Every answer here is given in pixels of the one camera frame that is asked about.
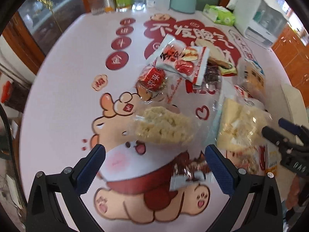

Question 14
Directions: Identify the yellow cake clear bag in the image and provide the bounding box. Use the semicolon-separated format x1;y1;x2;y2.
216;98;272;152

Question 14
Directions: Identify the blue white cracker pack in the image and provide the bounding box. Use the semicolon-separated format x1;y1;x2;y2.
237;59;266;99

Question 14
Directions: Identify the dark chocolate snack pack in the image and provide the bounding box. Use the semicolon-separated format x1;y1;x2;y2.
204;65;221;90

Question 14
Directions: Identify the brown striped wafer pack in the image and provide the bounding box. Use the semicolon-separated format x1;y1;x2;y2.
169;151;214;192

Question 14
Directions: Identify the rice crisp snack bag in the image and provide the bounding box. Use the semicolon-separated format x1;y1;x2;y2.
129;105;199;146

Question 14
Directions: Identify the white red snack bag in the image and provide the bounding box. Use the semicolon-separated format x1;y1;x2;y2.
147;34;210;86

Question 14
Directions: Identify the red round snack pack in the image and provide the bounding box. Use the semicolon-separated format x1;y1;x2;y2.
135;66;168;102

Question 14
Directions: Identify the orange white oats pack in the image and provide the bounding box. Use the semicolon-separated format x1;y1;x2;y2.
265;143;279;176

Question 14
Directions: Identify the white plastic storage bin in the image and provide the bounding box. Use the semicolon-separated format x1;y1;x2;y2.
280;83;308;128

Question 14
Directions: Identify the green small snack pack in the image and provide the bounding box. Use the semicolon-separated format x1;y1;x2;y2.
208;57;237;77

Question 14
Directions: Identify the white tabletop sterilizer cabinet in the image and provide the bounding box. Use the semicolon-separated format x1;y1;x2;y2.
226;0;288;49

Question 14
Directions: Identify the printed pink tablecloth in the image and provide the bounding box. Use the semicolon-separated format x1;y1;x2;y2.
20;12;293;231

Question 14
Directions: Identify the green wet wipes pack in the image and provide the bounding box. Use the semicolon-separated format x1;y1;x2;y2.
202;4;236;26

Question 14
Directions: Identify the small glass jar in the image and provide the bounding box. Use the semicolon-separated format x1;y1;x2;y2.
132;0;145;10

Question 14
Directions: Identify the glass sliding door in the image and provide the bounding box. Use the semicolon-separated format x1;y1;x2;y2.
1;0;93;74

